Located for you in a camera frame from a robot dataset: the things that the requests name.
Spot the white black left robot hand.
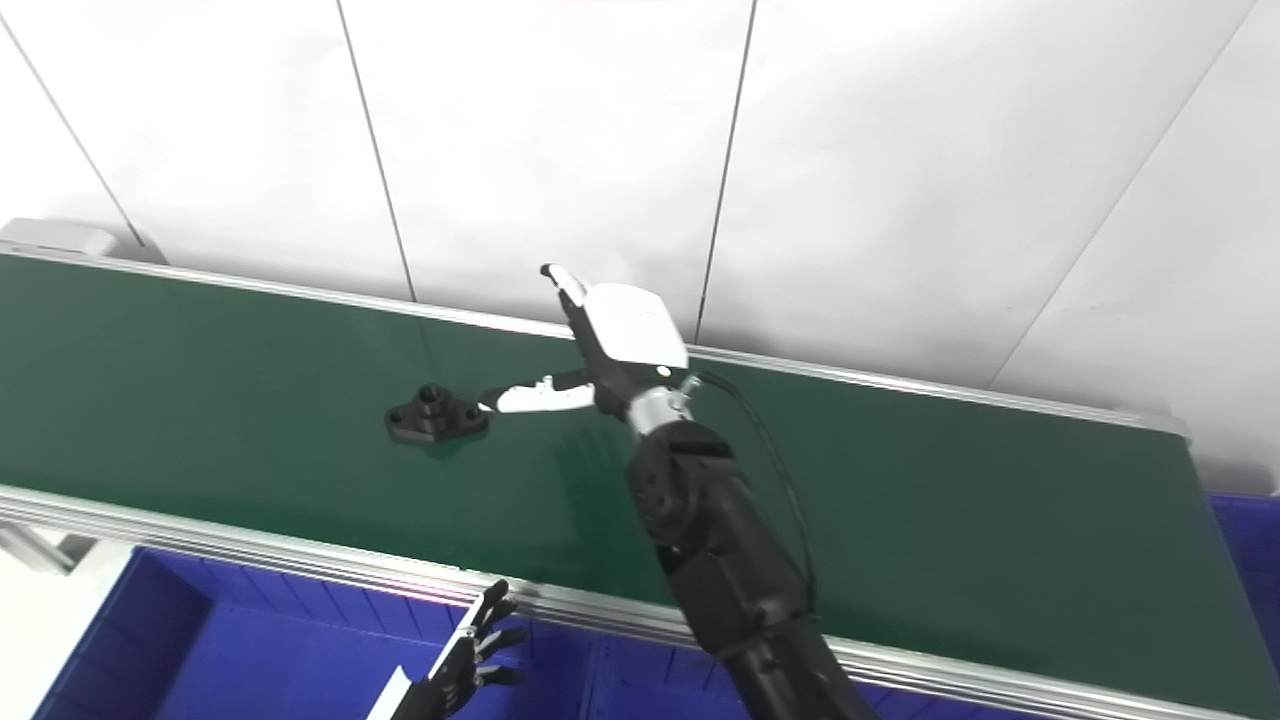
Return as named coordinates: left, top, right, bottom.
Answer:
left=368, top=579, right=527, bottom=720

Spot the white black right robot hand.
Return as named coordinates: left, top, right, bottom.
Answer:
left=478, top=263, right=699, bottom=437

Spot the black flanged machine part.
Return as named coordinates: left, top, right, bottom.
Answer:
left=384, top=383, right=491, bottom=445

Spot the blue plastic bin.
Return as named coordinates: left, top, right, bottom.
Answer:
left=30, top=545, right=601, bottom=720
left=1208, top=492, right=1280, bottom=691
left=0, top=485, right=1280, bottom=720
left=590, top=638, right=1011, bottom=720

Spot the green conveyor belt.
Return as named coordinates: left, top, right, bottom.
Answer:
left=0, top=250, right=1280, bottom=717

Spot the aluminium conveyor support leg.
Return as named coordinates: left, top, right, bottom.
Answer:
left=0, top=520, right=76, bottom=576

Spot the grey conveyor end housing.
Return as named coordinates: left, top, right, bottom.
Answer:
left=0, top=218, right=119, bottom=258

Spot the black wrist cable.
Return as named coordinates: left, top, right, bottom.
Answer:
left=690, top=370, right=819, bottom=613

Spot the aluminium conveyor side rail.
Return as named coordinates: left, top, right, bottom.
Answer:
left=0, top=240, right=1191, bottom=437

